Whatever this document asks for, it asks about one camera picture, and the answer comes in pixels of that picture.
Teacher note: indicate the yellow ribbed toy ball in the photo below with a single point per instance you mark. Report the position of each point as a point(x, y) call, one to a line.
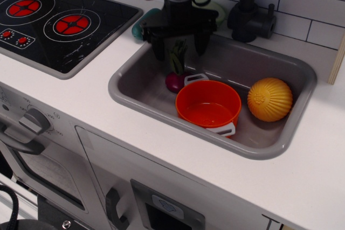
point(270, 99)

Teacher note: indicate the grey oven knob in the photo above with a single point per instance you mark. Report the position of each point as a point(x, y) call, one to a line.
point(35, 121)

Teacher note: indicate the wooden side panel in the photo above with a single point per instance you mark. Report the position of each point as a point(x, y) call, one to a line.
point(338, 62)

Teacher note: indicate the black toy faucet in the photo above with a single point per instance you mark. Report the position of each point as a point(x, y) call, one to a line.
point(247, 22)

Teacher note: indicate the light green toy cabbage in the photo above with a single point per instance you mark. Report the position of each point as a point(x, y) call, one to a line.
point(211, 6)

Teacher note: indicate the dark grey cabinet handle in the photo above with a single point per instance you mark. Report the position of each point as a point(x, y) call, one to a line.
point(112, 200)

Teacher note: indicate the grey dishwasher control panel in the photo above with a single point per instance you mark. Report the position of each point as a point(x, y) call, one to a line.
point(158, 211)

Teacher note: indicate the black toy stove top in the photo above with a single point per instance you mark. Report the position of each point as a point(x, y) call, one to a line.
point(60, 37)

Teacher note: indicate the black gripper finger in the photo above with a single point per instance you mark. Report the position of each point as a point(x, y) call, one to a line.
point(158, 48)
point(201, 40)

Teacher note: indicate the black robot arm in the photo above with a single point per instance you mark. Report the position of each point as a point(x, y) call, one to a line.
point(176, 19)

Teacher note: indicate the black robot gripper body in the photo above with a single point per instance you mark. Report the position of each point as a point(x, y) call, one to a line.
point(175, 20)

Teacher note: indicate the dark green toy cucumber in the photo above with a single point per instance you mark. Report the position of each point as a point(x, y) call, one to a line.
point(137, 31)

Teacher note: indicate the purple toy beet green leaves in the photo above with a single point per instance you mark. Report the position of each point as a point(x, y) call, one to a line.
point(174, 81)

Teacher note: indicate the orange toy pot white handles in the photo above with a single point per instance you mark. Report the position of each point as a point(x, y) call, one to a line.
point(210, 104)

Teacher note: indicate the oven door with window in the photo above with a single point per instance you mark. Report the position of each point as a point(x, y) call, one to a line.
point(54, 165)

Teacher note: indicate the grey plastic sink basin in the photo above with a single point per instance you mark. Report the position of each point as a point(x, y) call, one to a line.
point(140, 85)

